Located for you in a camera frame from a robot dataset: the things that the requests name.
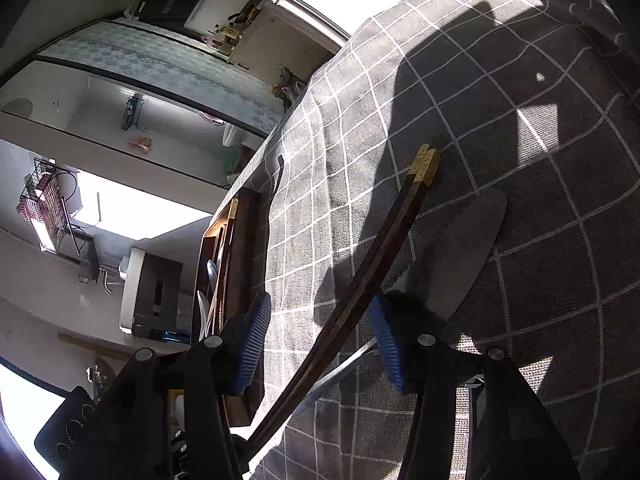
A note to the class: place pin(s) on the plastic bag of vegetables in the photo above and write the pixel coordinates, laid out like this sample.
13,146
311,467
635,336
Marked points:
288,85

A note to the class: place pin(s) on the patterned glass sliding door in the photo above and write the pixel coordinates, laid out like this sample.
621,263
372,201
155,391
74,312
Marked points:
150,60

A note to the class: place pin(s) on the dark wooden tray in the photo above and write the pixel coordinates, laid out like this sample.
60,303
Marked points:
248,240

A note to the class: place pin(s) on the white kitchen cabinet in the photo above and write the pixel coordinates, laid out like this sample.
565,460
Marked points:
272,37

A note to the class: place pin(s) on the orange wall holder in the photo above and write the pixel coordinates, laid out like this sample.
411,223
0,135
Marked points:
140,143

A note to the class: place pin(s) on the silver metal spoons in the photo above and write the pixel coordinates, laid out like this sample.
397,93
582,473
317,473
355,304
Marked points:
470,250

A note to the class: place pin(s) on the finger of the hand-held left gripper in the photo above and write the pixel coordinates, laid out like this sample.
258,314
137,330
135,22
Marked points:
239,444

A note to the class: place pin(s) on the white ceramic spoon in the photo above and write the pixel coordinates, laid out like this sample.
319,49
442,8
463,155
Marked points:
202,312

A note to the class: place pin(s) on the white sink with dark cabinet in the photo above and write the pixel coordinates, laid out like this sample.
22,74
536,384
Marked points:
152,295

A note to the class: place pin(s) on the metal faucet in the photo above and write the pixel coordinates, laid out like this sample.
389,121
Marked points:
107,276

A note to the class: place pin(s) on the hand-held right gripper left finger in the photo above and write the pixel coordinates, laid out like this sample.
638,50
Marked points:
252,345

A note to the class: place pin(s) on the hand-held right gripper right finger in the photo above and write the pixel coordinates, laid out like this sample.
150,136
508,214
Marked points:
387,347

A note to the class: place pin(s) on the white toilet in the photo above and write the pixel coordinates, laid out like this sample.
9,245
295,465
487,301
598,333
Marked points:
230,136

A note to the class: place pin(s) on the grey checked tablecloth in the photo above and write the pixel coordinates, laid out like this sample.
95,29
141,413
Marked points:
500,400

